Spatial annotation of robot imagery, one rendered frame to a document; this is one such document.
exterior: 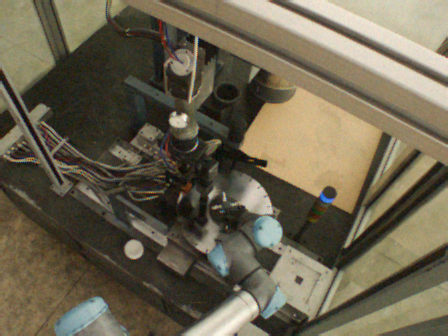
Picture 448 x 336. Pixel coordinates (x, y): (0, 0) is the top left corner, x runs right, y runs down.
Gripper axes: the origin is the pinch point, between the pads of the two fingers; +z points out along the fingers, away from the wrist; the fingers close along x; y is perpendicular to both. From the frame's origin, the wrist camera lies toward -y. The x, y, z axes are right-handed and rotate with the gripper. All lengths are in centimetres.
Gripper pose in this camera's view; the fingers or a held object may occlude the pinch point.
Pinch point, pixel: (232, 216)
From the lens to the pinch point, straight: 133.8
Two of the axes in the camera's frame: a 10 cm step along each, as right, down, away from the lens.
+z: -3.0, 0.1, 9.5
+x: -0.3, 10.0, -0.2
